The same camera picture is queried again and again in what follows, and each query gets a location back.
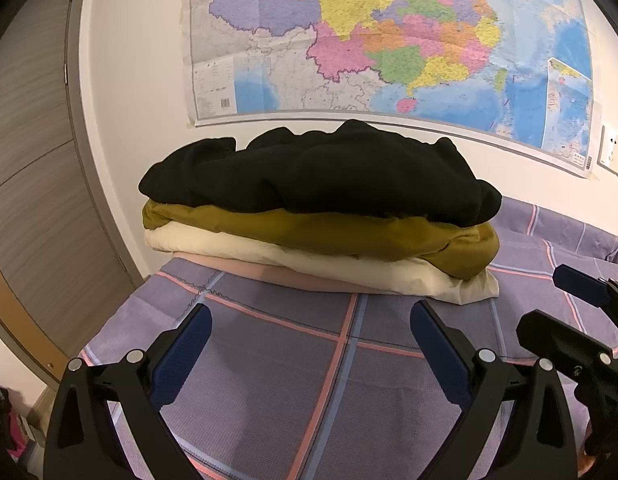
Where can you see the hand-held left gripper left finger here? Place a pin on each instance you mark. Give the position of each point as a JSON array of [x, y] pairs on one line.
[[181, 355]]

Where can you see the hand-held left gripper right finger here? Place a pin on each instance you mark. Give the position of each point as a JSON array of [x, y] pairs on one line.
[[441, 355]]

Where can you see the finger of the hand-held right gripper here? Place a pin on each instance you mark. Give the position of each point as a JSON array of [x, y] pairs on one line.
[[579, 284], [551, 332]]

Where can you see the black coat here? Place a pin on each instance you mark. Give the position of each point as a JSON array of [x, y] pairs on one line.
[[314, 170]]

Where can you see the purple plaid bedsheet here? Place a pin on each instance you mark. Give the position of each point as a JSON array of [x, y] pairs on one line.
[[389, 385]]

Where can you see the pink folded garment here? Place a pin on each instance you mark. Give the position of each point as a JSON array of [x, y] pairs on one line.
[[269, 270]]

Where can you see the cream folded garment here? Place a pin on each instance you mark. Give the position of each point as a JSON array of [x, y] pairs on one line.
[[339, 265]]

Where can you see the olive folded garment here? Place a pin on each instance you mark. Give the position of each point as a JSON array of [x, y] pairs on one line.
[[339, 235]]

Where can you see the black and pink cloth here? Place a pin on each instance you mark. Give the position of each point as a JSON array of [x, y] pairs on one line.
[[4, 430]]

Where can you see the wooden wardrobe door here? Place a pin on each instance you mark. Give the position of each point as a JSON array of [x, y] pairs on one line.
[[39, 185]]

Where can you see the white wall socket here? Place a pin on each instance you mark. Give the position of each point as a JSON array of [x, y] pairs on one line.
[[610, 147]]

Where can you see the colourful wall map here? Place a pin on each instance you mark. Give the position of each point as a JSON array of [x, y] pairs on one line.
[[389, 35]]

